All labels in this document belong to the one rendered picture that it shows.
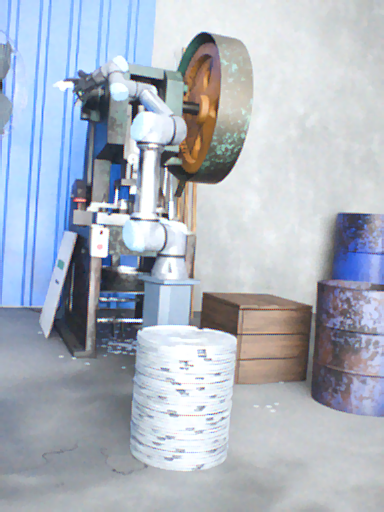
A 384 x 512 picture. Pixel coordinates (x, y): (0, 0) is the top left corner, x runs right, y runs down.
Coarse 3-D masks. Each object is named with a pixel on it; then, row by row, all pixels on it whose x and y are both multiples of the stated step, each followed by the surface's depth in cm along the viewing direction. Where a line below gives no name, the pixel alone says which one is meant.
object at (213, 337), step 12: (144, 336) 156; (156, 336) 157; (168, 336) 156; (180, 336) 157; (192, 336) 158; (204, 336) 159; (216, 336) 164; (228, 336) 165; (192, 348) 145; (204, 348) 146; (216, 348) 147
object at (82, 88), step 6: (90, 78) 242; (78, 84) 246; (84, 84) 245; (90, 84) 242; (96, 84) 245; (72, 90) 245; (78, 90) 243; (84, 90) 243; (90, 90) 244; (78, 96) 247; (84, 96) 247; (90, 96) 247
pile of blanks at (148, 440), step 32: (160, 352) 147; (192, 352) 145; (224, 352) 149; (160, 384) 147; (192, 384) 146; (224, 384) 151; (160, 416) 147; (192, 416) 146; (224, 416) 154; (160, 448) 148; (192, 448) 147; (224, 448) 155
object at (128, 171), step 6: (132, 138) 285; (132, 144) 285; (132, 150) 285; (138, 150) 286; (132, 156) 284; (126, 162) 285; (132, 162) 284; (126, 168) 285; (132, 168) 283; (120, 174) 296; (126, 174) 285; (132, 174) 283
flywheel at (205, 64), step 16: (208, 48) 294; (192, 64) 316; (208, 64) 302; (192, 80) 323; (208, 80) 309; (192, 96) 324; (208, 96) 300; (208, 112) 299; (192, 128) 321; (208, 128) 298; (192, 144) 320; (208, 144) 287; (192, 160) 315
